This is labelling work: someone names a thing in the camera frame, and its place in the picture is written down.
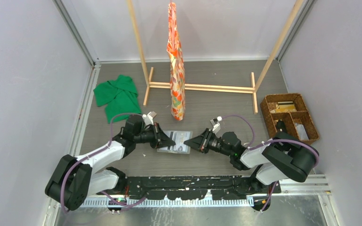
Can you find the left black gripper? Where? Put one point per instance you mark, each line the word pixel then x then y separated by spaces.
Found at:
pixel 160 139

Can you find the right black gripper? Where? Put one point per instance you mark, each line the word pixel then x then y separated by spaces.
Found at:
pixel 201 142

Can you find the grey card holder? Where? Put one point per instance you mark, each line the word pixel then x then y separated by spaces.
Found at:
pixel 170 149

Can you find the white credit card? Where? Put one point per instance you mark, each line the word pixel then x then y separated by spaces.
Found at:
pixel 179 138

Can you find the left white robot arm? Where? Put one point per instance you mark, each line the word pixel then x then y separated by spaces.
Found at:
pixel 77 177

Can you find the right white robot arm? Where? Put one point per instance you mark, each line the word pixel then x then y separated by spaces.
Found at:
pixel 281 157

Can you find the gold card in basket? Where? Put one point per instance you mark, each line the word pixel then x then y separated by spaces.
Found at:
pixel 282 107

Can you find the orange patterned hanging cloth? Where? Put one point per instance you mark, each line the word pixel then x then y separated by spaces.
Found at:
pixel 177 70

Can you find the green cloth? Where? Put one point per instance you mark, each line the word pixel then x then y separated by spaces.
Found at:
pixel 119 97

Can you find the wooden hanging rack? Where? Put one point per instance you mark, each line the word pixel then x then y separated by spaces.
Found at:
pixel 215 88

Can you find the black object in basket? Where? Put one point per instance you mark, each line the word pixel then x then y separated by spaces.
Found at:
pixel 280 126

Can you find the brown wicker basket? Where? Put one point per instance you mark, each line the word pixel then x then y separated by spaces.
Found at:
pixel 301 116

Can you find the white paper in basket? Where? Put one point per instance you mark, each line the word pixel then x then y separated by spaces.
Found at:
pixel 302 134

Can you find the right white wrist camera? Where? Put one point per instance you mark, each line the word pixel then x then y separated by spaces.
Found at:
pixel 216 124

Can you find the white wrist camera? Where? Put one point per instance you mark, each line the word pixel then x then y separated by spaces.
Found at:
pixel 149 118
pixel 216 124

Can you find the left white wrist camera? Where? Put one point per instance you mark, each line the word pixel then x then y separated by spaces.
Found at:
pixel 149 118

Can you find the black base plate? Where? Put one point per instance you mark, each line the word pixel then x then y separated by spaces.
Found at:
pixel 189 187

